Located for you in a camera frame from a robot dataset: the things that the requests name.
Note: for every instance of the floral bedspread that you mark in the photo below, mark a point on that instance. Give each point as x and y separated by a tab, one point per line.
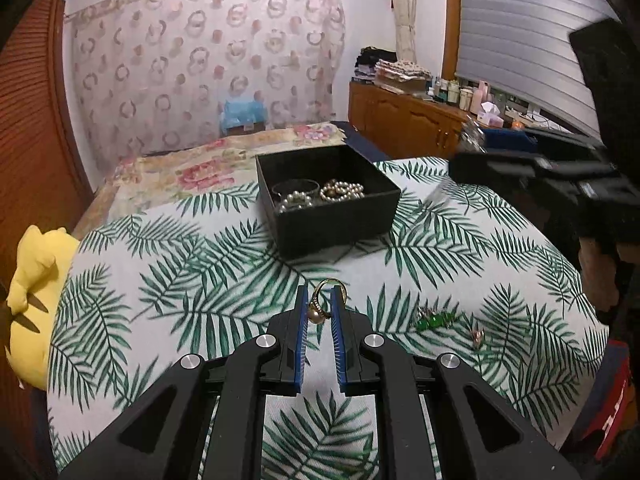
200	170

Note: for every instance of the person's right hand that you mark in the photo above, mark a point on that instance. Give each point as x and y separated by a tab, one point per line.
600	280

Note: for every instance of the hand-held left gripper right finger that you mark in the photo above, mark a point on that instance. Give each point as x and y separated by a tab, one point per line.
339	350

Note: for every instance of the stack of folded clothes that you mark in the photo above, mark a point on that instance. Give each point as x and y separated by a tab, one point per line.
400	70

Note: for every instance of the wooden cabinet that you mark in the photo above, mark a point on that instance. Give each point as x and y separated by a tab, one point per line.
400	120

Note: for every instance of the blue plastic bag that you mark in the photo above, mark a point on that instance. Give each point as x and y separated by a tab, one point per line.
242	112

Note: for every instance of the pink tissue box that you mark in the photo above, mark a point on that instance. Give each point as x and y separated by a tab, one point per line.
490	116

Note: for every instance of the white jade bangle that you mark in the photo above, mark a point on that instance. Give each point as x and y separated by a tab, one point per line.
295	183

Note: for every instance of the yellow plush toy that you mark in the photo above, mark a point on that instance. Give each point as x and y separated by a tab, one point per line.
40	280

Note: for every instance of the green leaf print cloth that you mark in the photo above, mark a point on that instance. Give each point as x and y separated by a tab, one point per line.
200	270

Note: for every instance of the beige window curtain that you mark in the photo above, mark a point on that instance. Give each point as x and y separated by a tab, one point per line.
404	10

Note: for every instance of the dark blue bed sheet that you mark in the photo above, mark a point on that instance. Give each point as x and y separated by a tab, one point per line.
360	142

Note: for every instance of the circle print curtain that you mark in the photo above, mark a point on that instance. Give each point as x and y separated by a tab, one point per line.
200	50

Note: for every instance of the green gem brooch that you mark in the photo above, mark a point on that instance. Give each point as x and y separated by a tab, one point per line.
434	320

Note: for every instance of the group of cosmetic bottles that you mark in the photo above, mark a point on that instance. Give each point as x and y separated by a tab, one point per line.
467	97

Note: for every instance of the grey window blind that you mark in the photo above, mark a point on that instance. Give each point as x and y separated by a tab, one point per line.
515	25

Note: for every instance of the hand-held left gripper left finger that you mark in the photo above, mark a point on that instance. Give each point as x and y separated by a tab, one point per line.
301	350

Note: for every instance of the black square box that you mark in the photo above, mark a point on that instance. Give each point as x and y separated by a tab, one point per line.
330	232

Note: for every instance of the pile of pearl jewelry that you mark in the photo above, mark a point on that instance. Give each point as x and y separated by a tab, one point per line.
340	191

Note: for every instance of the small rose gold earring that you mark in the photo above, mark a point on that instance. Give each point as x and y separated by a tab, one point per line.
477	336

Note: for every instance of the wooden louvered wardrobe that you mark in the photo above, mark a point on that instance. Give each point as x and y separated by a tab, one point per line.
35	110

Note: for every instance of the red plastic object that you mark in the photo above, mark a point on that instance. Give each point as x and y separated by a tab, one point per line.
607	410

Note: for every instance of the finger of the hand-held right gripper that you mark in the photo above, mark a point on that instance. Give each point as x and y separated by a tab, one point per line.
495	166
510	139

